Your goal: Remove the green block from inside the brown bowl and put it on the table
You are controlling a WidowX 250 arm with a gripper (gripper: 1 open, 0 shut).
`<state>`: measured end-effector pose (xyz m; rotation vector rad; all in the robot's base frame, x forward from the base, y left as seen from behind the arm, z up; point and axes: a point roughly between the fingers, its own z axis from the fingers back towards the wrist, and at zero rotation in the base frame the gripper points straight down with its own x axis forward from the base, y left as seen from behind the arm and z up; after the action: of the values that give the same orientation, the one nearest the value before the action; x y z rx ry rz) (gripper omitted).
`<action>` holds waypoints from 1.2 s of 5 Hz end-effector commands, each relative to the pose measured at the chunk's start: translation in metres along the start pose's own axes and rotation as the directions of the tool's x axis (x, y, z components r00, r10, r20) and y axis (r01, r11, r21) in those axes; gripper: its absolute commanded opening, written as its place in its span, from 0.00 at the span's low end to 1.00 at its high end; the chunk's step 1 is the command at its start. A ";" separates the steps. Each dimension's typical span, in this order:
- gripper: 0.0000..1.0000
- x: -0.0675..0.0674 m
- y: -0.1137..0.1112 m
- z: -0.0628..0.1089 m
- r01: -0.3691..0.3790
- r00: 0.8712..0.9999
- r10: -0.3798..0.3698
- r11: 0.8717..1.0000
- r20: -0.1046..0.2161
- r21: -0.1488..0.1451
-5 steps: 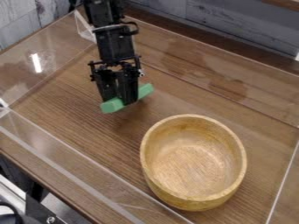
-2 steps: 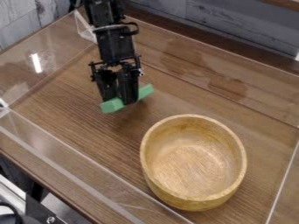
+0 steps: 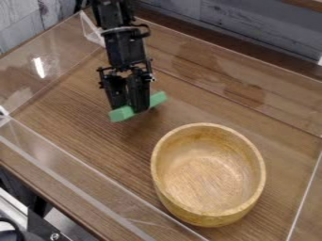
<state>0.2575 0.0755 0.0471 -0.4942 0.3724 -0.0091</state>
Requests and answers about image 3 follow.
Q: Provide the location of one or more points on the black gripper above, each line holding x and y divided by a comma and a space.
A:
127, 57

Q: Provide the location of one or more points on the green rectangular block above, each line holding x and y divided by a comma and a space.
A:
125, 113

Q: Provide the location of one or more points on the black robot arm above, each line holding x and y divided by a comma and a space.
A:
127, 77

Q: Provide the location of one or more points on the brown wooden bowl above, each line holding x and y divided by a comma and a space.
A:
209, 173

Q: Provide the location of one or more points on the clear acrylic corner bracket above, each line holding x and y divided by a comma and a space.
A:
91, 31

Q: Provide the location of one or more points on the clear acrylic front wall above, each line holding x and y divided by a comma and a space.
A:
102, 205

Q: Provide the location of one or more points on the black metal frame bracket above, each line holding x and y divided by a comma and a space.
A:
42, 228

